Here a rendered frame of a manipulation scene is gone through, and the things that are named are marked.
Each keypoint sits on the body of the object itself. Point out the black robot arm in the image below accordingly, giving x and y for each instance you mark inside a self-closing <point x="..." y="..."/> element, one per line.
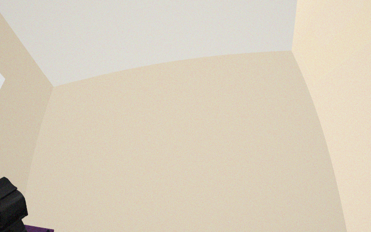
<point x="13" y="207"/>

